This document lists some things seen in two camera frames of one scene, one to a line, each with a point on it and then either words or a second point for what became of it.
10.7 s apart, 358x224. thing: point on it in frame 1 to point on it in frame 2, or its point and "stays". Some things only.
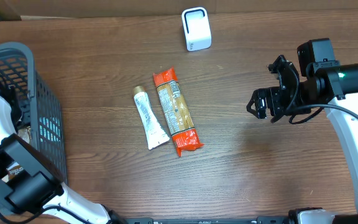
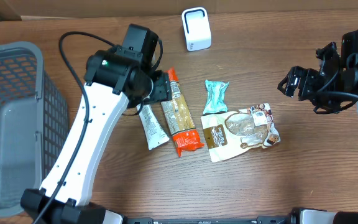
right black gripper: [274, 94] to [307, 78]
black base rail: [261, 219] stays
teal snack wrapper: [50, 129] to [216, 101]
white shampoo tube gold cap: [156, 135] stays
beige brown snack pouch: [13, 170] to [229, 132]
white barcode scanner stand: [196, 28] stays
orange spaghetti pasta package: [176, 111] stays
